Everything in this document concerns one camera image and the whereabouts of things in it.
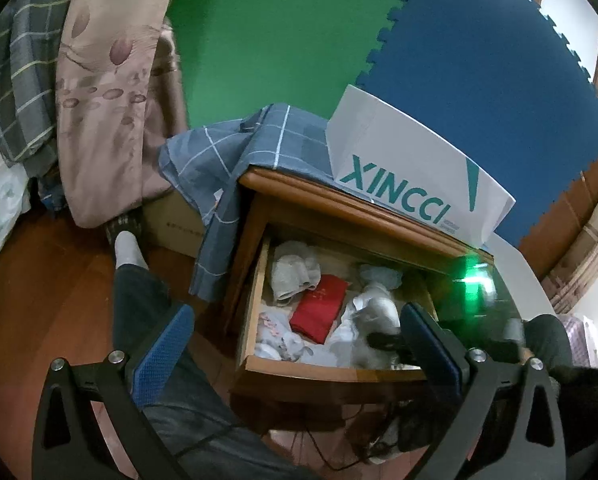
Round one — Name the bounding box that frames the brown wooden panel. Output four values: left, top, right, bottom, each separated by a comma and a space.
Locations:
519, 147, 598, 281

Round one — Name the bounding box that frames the grey underwear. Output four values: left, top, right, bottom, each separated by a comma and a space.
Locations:
270, 241, 322, 307

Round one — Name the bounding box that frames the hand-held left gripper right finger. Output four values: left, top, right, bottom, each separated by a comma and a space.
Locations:
399, 304, 567, 480

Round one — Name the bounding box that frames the tan cardboard stack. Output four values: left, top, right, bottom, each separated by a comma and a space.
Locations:
542, 195, 598, 311

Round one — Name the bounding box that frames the person's leg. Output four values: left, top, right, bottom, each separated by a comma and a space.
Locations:
111, 260, 320, 480
522, 312, 575, 376

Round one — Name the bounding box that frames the dark plaid blanket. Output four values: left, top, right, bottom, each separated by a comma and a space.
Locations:
0, 0, 87, 178

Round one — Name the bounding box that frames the green foam mat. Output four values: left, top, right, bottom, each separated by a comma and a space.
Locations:
166, 0, 430, 133

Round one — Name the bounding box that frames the wooden nightstand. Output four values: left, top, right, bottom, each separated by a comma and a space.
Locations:
221, 165, 495, 436

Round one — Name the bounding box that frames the wooden drawer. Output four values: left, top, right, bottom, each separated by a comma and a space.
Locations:
231, 232, 445, 391

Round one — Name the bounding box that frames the beige floral blanket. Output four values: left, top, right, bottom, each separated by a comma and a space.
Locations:
54, 0, 190, 231

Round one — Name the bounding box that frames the pink patterned cloth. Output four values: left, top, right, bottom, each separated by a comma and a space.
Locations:
564, 312, 598, 366

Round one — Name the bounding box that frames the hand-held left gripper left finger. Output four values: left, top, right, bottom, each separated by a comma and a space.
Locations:
31, 304, 196, 480

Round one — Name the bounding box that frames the person's right leg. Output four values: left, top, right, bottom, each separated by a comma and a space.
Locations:
522, 312, 575, 376

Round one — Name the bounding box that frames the white floral underwear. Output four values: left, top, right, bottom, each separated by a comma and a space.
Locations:
254, 310, 310, 361

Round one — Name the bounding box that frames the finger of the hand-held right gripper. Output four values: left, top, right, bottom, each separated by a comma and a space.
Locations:
366, 330, 414, 357

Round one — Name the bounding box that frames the white XINCCI paper bag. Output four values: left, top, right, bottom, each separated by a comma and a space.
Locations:
326, 84, 517, 248

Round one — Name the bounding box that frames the brown cardboard box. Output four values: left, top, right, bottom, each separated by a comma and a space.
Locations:
141, 190, 210, 253

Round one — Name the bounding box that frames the blue plaid cloth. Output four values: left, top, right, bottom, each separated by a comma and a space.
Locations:
158, 103, 340, 303

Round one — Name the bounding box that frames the person's left leg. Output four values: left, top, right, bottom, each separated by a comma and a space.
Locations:
111, 260, 320, 480

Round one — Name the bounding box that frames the white sock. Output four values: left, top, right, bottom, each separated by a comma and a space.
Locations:
114, 230, 147, 267

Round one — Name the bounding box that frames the blue foam mat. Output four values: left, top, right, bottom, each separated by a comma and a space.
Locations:
354, 0, 598, 248

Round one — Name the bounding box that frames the red underwear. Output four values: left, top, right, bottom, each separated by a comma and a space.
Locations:
290, 275, 350, 346

